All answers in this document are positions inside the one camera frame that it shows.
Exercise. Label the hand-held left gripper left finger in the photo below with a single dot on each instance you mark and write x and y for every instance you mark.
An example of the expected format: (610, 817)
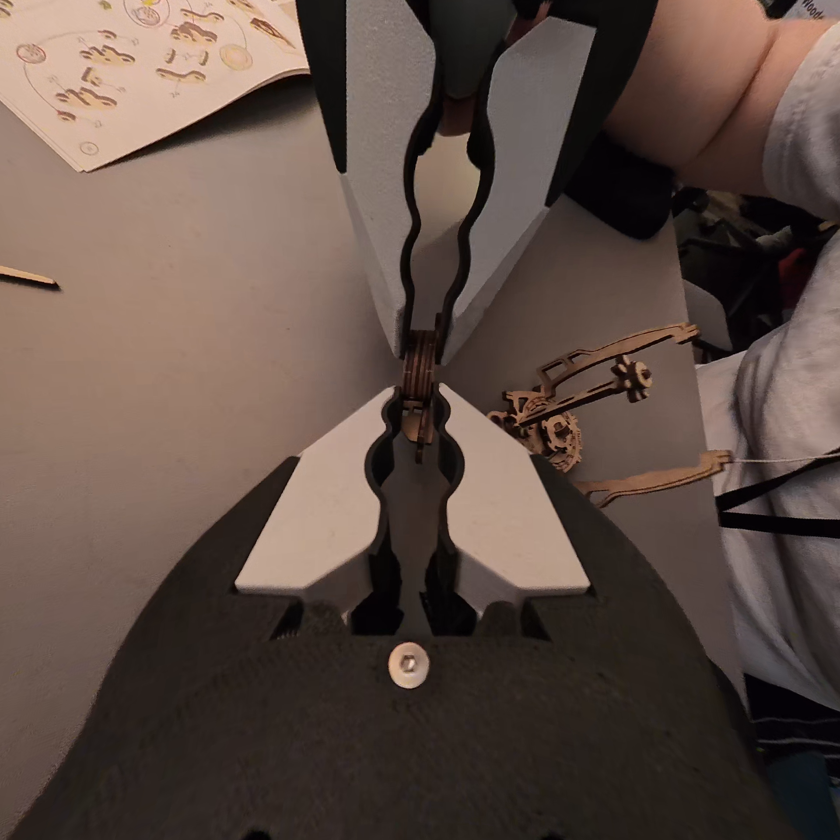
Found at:
(308, 525)

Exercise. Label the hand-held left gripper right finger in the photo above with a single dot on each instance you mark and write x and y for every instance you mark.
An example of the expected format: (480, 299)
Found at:
(518, 525)

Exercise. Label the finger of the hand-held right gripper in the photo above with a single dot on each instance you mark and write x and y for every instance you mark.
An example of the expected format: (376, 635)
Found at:
(518, 164)
(380, 164)

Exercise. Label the small wooden model part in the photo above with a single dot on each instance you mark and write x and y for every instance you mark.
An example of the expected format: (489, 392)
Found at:
(420, 380)

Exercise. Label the wooden gear model assembly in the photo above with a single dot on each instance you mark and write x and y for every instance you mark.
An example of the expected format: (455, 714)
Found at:
(551, 433)

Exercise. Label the person's right hand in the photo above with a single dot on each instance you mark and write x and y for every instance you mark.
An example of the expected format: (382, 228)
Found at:
(454, 117)

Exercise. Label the black ribbed pad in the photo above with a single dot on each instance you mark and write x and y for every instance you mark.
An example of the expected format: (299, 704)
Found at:
(623, 203)

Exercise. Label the illustrated instruction booklet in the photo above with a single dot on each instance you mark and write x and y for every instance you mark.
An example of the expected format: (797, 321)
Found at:
(131, 79)

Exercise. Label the white shirt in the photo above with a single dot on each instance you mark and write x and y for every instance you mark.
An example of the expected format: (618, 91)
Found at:
(787, 558)

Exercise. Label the black striped pants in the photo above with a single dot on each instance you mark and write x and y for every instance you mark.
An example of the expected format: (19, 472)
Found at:
(794, 754)

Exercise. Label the thin wooden stick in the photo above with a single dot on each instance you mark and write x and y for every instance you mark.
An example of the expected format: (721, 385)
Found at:
(29, 275)

